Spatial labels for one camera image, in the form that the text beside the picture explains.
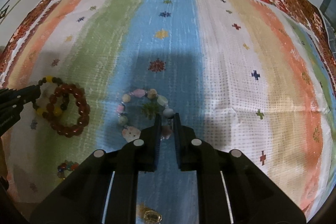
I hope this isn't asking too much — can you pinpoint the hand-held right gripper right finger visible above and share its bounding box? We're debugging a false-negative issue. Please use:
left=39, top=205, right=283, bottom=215
left=174, top=113, right=307, bottom=224

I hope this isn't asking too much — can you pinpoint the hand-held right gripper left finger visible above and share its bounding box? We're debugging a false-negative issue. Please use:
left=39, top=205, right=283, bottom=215
left=30, top=113, right=161, bottom=224

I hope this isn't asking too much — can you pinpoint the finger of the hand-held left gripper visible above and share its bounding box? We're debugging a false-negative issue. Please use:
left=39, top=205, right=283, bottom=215
left=0, top=95, right=40, bottom=121
left=0, top=85, right=41, bottom=101

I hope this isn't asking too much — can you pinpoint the dark and yellow bead bracelet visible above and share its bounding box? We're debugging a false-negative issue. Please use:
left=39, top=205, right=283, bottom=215
left=32, top=76, right=71, bottom=117

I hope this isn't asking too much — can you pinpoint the pastel stone bracelet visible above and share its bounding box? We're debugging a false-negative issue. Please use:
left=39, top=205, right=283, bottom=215
left=117, top=89, right=175, bottom=142

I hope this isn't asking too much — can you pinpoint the red bead bracelet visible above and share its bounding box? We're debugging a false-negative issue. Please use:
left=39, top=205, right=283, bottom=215
left=47, top=84, right=90, bottom=137

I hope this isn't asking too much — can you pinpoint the gold ornament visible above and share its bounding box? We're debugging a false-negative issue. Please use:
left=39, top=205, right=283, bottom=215
left=143, top=210, right=163, bottom=223

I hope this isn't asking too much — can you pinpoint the striped woven blanket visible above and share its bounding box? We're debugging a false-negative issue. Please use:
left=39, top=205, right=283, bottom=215
left=0, top=0, right=332, bottom=224

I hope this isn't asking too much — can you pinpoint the multicolour small bead bracelet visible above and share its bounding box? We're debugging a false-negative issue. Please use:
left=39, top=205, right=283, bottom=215
left=56, top=160, right=79, bottom=182

